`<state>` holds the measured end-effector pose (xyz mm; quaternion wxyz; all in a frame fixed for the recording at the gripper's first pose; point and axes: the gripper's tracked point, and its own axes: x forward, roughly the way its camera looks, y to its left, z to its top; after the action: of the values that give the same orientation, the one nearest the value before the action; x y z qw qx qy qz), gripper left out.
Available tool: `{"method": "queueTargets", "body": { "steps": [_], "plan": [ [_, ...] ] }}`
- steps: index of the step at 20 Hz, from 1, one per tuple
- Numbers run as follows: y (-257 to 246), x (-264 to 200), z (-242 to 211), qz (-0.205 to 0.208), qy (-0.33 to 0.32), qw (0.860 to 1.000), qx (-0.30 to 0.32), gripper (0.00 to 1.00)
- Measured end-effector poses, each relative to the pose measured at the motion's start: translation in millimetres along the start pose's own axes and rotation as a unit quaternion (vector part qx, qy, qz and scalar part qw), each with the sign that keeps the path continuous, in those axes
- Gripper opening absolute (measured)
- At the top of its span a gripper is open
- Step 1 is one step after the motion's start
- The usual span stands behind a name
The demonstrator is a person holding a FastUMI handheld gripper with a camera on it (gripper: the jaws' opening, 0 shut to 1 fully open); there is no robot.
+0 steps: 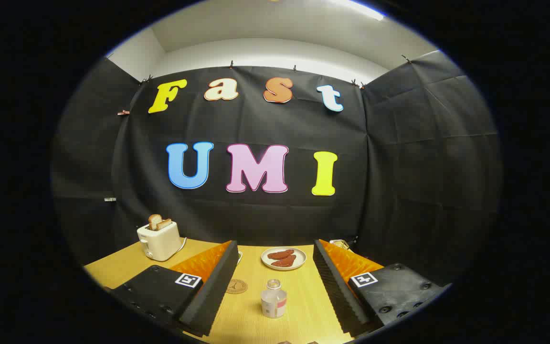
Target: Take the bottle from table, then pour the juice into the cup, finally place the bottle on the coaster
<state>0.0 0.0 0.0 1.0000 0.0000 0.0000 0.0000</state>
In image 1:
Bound white round plate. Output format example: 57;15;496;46
261;247;307;271

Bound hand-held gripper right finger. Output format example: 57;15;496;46
313;239;452;337

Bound black backdrop cloth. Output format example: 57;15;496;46
51;50;502;287

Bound wooden table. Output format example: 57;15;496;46
84;237;385;344

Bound white toaster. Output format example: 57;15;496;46
137;221;181;262

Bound clear juice bottle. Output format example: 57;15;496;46
261;279;287;319

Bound toast slices in toaster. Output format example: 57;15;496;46
148;214;173;231

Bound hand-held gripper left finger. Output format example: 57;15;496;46
108;240;240;337

